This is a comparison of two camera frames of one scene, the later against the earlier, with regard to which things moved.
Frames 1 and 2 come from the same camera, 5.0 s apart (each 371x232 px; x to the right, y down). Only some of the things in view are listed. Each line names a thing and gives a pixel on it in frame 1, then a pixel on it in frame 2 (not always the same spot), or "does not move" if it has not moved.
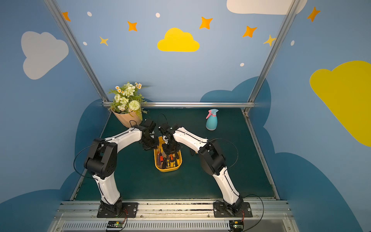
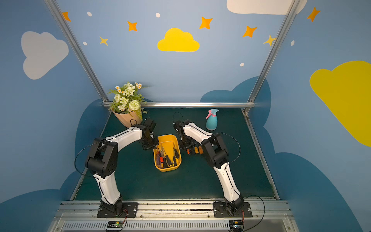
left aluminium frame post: x=79 y=52 does not move
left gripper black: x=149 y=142 does not move
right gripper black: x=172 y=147 to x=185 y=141
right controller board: x=236 y=225 does not move
